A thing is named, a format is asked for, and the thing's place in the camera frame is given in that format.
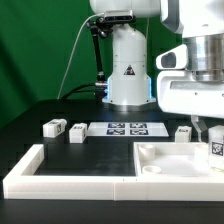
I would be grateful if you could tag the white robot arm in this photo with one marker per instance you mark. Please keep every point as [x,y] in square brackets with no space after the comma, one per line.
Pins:
[199,22]

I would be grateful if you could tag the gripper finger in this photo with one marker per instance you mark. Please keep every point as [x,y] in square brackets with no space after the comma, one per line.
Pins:
[199,126]

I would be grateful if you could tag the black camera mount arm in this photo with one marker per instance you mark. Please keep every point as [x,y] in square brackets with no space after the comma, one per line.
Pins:
[98,31]

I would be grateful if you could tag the white U-shaped fence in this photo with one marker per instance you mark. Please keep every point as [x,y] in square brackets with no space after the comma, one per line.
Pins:
[23,183]

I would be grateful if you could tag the grey mounted camera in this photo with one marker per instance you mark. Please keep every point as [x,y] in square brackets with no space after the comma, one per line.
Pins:
[118,15]

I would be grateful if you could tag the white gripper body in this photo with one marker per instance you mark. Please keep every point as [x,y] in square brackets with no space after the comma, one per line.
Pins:
[178,92]

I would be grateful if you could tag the white square tabletop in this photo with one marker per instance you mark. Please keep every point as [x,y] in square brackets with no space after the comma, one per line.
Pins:
[172,159]

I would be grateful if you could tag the white marker plate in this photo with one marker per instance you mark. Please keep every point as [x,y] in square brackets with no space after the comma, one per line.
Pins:
[127,129]

